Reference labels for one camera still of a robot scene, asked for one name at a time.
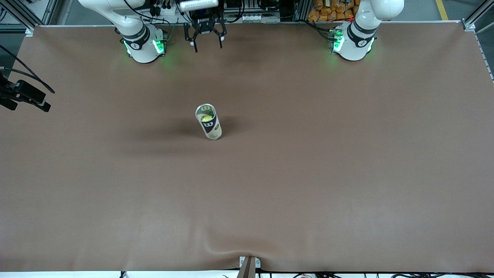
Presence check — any blue white tennis ball can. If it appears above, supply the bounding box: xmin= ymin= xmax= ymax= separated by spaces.
xmin=195 ymin=103 xmax=223 ymax=141

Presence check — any white power strip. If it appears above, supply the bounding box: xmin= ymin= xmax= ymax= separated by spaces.
xmin=149 ymin=0 xmax=186 ymax=18

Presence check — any pile of orange objects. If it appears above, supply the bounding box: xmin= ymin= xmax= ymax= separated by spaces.
xmin=307 ymin=0 xmax=359 ymax=22

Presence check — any brown table cover sheet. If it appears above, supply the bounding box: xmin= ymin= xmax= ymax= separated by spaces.
xmin=0 ymin=21 xmax=494 ymax=273

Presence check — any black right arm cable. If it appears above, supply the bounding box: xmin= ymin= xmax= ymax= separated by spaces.
xmin=0 ymin=44 xmax=56 ymax=95

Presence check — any aluminium frame profile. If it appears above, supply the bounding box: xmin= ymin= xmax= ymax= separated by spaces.
xmin=0 ymin=0 xmax=37 ymax=37
xmin=461 ymin=6 xmax=494 ymax=81

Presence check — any grey bracket with brown bar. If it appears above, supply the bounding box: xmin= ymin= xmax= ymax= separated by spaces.
xmin=239 ymin=256 xmax=261 ymax=278

